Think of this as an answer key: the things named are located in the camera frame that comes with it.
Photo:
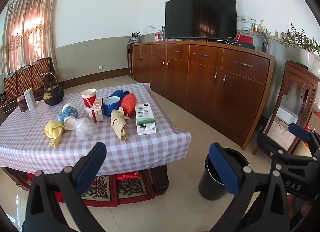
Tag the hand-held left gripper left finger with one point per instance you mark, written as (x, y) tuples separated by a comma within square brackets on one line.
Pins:
[(92, 164)]

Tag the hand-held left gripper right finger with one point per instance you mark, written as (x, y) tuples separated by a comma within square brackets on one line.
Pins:
[(223, 169)]

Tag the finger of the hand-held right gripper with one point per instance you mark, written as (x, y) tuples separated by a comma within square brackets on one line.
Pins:
[(272, 144), (298, 132)]

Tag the black trash bucket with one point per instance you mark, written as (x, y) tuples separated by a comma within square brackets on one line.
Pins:
[(212, 189)]

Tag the clear plastic bag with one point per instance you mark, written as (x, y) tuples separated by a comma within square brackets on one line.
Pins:
[(83, 128)]

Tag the brown paper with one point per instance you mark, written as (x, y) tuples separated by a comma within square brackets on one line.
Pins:
[(120, 124)]

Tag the yellow cloth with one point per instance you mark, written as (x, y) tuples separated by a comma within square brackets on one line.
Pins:
[(55, 132)]

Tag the blue patterned paper cup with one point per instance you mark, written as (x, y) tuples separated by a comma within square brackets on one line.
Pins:
[(70, 117)]

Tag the red and white carton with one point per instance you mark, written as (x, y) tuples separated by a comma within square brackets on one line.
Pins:
[(97, 112)]

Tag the red paper cup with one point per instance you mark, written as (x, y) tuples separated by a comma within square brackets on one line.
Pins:
[(88, 98)]

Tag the green and white milk carton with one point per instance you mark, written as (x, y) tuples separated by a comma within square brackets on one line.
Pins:
[(145, 119)]

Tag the orange plastic bag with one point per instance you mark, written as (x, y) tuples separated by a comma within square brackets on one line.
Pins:
[(128, 104)]

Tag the blue cloth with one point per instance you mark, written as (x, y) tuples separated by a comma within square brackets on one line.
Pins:
[(119, 94)]

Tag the person's right hand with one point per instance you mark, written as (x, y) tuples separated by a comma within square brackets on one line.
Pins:
[(298, 208)]

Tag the pink floral bag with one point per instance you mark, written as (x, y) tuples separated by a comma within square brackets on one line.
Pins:
[(282, 134)]

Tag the red plastic packet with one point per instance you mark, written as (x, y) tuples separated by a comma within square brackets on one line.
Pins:
[(128, 175)]

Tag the red patterned rug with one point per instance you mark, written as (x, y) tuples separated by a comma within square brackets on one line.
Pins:
[(130, 189)]

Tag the pink checkered tablecloth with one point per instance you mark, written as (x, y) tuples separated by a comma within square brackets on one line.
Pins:
[(137, 152)]

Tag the carved wooden stand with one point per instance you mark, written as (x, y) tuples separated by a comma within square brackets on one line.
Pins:
[(292, 74)]

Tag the dark wooden coffee table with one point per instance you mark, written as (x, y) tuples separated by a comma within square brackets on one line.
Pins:
[(161, 179)]

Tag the black cast iron teapot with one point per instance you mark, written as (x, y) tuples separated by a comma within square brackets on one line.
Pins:
[(53, 97)]

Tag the white tall box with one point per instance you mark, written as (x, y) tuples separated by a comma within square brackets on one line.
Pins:
[(30, 99)]

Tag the brown tea tin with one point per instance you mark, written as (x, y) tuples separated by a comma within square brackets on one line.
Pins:
[(22, 104)]

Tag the large potted green plant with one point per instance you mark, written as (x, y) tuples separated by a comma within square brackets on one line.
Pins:
[(302, 39)]

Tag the brown wooden sideboard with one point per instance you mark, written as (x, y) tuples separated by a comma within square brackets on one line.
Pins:
[(200, 79)]

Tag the glass vase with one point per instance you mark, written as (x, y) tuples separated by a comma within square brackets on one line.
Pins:
[(265, 42)]

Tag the red box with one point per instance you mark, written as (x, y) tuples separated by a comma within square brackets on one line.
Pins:
[(246, 40)]

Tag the wooden bench with patterned cushion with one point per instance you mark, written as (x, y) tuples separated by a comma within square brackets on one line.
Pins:
[(25, 79)]

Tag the cream lotion bottle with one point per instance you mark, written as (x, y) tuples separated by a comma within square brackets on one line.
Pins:
[(262, 25)]

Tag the white power outlet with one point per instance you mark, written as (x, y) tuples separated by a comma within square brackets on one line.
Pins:
[(246, 18)]

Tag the small potted plant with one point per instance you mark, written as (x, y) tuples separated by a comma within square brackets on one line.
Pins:
[(135, 38)]

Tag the red and white canister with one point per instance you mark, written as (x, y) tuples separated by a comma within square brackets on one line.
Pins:
[(157, 37)]

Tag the black flat television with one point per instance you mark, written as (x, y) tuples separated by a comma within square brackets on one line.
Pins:
[(200, 12)]

